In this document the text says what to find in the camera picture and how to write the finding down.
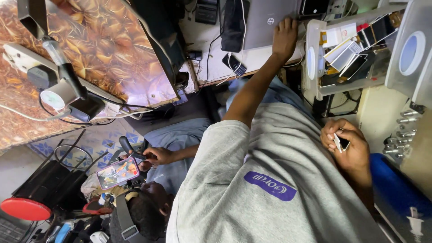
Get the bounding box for person's left hand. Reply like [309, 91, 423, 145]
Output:
[272, 18, 299, 63]

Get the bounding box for person's right hand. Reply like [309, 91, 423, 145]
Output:
[319, 118, 371, 173]

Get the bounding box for small black white screen part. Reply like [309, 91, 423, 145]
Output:
[333, 133, 350, 154]

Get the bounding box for silver laptop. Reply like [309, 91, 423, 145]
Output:
[243, 0, 303, 51]

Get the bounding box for black phone with silver edge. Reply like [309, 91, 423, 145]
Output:
[300, 0, 330, 16]

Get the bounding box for large black smartphone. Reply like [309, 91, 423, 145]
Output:
[220, 0, 250, 53]

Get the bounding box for white power strip with switches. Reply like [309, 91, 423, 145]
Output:
[325, 0, 359, 21]

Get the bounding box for small black keypad phone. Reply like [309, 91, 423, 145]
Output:
[222, 53, 247, 77]

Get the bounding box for person's blue trousers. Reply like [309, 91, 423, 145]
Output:
[225, 76, 316, 119]

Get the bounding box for clear box of phone screens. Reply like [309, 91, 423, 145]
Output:
[302, 6, 406, 101]

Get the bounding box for row of silver metal bits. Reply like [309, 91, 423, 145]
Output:
[382, 109, 422, 160]

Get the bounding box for person's grey shirt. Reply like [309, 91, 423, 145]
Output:
[165, 102, 392, 243]

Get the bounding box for black card reader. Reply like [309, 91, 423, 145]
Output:
[195, 0, 219, 25]

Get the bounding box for blue cylinder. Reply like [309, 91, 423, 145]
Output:
[369, 153, 432, 221]

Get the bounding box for grey panel with plug symbol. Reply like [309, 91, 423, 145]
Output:
[372, 191, 432, 243]

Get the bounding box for black monitor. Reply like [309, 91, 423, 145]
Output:
[130, 0, 190, 89]

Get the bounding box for brown patterned tablecloth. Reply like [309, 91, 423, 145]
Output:
[0, 0, 197, 153]

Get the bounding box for phone in pink case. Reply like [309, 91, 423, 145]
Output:
[96, 156, 141, 190]

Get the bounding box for black charger block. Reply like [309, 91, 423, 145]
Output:
[68, 95, 106, 123]

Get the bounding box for white round plug adapter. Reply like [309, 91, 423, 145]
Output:
[40, 80, 81, 111]

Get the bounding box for black square plug adapter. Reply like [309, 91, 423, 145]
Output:
[27, 65, 52, 90]

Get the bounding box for long white power strip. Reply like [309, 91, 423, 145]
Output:
[2, 43, 124, 118]

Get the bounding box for black metal rack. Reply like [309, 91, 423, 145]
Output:
[11, 129, 109, 210]

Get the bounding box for white charging cable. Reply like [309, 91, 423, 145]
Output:
[216, 0, 248, 86]

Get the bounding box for black gimbal handle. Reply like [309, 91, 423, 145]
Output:
[118, 136, 148, 161]

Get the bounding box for grey head strap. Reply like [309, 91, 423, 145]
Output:
[114, 192, 142, 241]

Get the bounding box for black hot air handle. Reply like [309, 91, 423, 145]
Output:
[17, 0, 89, 100]

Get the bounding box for thick white cable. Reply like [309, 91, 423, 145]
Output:
[0, 103, 72, 123]

